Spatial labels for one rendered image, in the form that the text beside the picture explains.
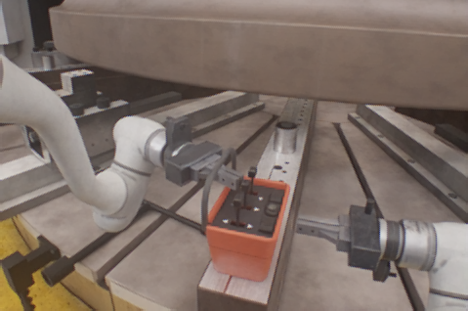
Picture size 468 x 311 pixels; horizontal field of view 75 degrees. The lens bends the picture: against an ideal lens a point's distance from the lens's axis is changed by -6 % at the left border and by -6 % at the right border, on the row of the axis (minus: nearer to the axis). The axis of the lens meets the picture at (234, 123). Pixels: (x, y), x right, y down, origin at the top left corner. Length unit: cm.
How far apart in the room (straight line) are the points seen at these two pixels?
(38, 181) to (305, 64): 129
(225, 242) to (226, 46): 80
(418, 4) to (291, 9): 46
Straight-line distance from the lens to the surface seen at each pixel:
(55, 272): 128
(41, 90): 52
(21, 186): 170
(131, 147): 80
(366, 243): 63
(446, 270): 68
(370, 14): 128
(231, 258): 65
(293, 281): 121
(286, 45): 117
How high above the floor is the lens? 120
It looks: 22 degrees down
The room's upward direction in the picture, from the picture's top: 1 degrees clockwise
